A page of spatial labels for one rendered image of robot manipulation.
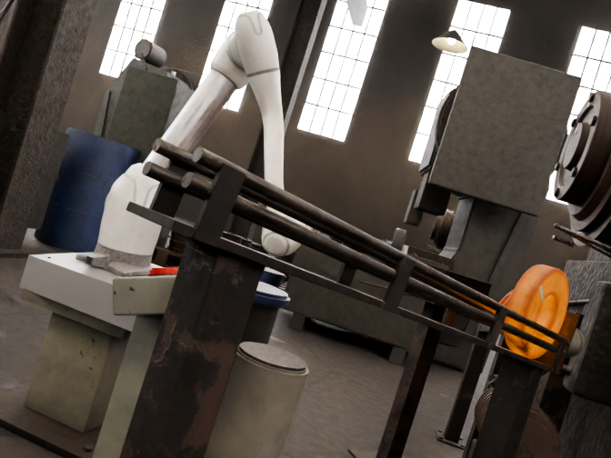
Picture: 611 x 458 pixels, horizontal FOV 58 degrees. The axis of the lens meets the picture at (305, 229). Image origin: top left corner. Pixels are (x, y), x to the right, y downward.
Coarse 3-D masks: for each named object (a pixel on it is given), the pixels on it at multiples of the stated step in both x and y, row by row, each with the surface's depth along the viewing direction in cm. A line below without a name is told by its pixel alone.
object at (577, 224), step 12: (600, 180) 126; (600, 192) 126; (576, 204) 139; (588, 204) 130; (600, 204) 127; (576, 216) 138; (588, 216) 133; (600, 216) 127; (576, 228) 140; (588, 228) 133
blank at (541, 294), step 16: (528, 272) 89; (544, 272) 88; (560, 272) 91; (528, 288) 87; (544, 288) 88; (560, 288) 92; (512, 304) 87; (528, 304) 86; (544, 304) 94; (560, 304) 93; (512, 320) 87; (544, 320) 94; (560, 320) 95; (512, 336) 88; (544, 336) 92; (528, 352) 89; (544, 352) 93
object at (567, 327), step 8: (568, 312) 96; (568, 320) 96; (576, 320) 95; (568, 328) 95; (568, 336) 95; (568, 344) 94; (536, 360) 97; (544, 360) 96; (560, 360) 95; (560, 368) 94
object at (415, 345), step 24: (480, 288) 184; (432, 312) 188; (432, 336) 189; (408, 360) 192; (432, 360) 191; (408, 384) 189; (408, 408) 189; (384, 432) 194; (408, 432) 191; (360, 456) 194; (384, 456) 190
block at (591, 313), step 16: (608, 288) 111; (592, 304) 115; (608, 304) 111; (592, 320) 112; (608, 320) 111; (592, 336) 111; (608, 336) 111; (592, 352) 111; (608, 352) 110; (576, 368) 112; (592, 368) 111; (608, 368) 110; (576, 384) 111; (592, 384) 111; (608, 384) 110; (592, 400) 111; (608, 400) 110
